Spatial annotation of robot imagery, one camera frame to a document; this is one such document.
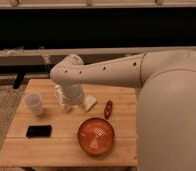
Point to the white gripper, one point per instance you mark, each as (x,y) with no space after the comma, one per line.
(72,94)

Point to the orange ceramic bowl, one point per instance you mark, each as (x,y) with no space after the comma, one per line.
(96,136)

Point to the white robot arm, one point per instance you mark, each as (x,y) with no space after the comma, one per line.
(166,109)

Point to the white plastic bottle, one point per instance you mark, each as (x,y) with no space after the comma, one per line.
(59,95)

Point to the white rectangular sponge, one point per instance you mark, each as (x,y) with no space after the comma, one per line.
(89,102)

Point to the red chili pepper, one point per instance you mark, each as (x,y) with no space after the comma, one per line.
(108,109)

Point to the clear plastic cup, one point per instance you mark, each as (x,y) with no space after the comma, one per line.
(33,101)

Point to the wooden table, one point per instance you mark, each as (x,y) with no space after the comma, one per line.
(61,148)

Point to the black rectangular phone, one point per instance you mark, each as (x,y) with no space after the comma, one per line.
(39,131)

